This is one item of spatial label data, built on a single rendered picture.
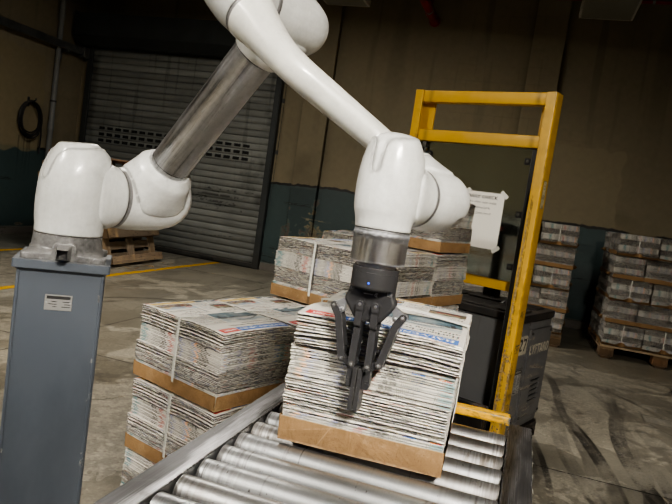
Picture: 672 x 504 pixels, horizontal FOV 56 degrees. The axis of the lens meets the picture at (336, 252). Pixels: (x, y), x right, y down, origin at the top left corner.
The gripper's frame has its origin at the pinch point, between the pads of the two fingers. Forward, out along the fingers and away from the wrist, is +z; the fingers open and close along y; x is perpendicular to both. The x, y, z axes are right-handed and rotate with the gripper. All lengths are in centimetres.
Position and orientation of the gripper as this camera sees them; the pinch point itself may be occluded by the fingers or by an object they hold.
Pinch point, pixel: (357, 387)
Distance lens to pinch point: 105.0
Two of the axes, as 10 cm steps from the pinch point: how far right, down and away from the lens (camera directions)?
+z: -1.5, 9.9, 0.7
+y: -9.4, -1.7, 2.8
